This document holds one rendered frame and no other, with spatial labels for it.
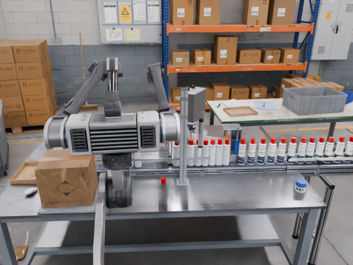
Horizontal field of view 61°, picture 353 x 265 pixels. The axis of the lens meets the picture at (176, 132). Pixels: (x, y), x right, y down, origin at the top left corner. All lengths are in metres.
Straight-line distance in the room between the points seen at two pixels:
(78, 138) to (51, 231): 1.62
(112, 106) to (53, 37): 5.24
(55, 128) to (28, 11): 5.28
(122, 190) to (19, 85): 3.98
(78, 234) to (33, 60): 3.10
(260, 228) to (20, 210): 1.86
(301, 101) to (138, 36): 3.59
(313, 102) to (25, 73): 4.05
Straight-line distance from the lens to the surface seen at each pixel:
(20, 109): 5.35
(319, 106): 3.84
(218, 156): 2.22
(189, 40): 6.40
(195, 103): 1.89
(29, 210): 2.08
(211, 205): 1.94
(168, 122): 1.34
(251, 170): 2.31
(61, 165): 1.87
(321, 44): 7.03
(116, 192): 1.46
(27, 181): 2.33
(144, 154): 2.40
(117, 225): 2.76
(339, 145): 2.53
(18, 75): 5.21
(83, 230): 2.78
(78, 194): 1.92
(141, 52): 6.34
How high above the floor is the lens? 1.99
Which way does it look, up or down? 23 degrees down
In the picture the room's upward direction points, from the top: straight up
